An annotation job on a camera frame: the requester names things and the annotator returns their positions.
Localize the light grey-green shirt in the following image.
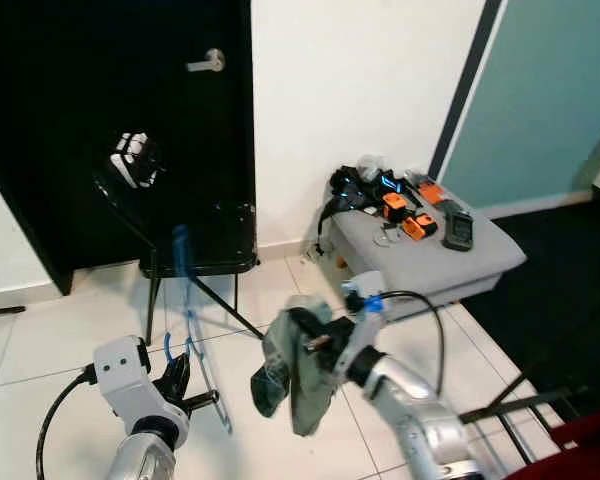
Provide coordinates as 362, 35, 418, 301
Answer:
250, 295, 346, 438

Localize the blue plastic hanger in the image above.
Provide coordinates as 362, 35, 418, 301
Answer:
163, 225, 233, 433

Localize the black folding chair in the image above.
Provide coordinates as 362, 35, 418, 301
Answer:
92, 150, 263, 346

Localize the orange black battery pack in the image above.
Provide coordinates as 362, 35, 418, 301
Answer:
418, 182, 446, 206
382, 192, 409, 223
400, 213, 439, 241

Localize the grey cushioned stool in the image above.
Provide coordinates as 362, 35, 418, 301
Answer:
320, 190, 529, 321

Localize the black device with cyan light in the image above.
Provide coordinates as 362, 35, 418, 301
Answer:
373, 170, 409, 198

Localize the black white striped item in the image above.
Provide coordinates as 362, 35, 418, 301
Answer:
110, 130, 163, 189

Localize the black door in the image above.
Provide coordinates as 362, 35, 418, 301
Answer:
0, 0, 258, 296

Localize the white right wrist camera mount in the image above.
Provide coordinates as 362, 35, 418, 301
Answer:
340, 270, 386, 376

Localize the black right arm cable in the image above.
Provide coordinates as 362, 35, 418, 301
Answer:
375, 290, 447, 396

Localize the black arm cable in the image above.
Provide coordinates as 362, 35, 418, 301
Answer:
35, 365, 101, 480
375, 290, 447, 396

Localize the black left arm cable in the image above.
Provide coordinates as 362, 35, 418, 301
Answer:
35, 365, 101, 480

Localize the black strap bag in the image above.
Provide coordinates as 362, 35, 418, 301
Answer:
318, 163, 383, 256

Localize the silver door handle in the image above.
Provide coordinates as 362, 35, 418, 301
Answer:
187, 48, 227, 73

